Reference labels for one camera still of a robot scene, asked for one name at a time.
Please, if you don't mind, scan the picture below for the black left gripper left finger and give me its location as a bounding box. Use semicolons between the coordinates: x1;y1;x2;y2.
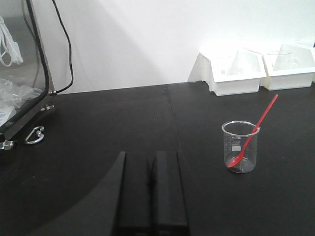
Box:
113;151;151;236

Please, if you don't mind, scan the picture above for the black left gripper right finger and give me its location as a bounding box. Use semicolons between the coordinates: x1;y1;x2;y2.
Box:
152;151;189;236

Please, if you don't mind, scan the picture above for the red plastic spoon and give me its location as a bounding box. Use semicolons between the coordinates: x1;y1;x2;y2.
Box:
227;94;279;168

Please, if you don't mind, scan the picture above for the clear glass beaker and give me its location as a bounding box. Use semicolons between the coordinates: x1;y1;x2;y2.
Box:
221;120;260;174

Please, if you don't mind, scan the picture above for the silver carabiner clip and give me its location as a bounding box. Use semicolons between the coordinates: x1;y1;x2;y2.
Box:
24;126;44;145

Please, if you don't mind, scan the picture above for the white left storage bin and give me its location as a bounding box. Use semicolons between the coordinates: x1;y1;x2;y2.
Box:
199;48;266;96

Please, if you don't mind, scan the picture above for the white storage bin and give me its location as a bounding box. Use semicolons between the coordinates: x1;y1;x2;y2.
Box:
199;48;266;96
260;44;315;90

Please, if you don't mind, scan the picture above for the white middle storage bin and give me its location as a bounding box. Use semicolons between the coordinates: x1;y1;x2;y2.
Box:
260;44;315;90

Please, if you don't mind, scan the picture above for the glove box enclosure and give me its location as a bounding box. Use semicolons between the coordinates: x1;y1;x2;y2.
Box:
0;0;54;151

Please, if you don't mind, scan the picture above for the black power cable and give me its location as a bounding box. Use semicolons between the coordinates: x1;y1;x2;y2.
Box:
50;0;74;95

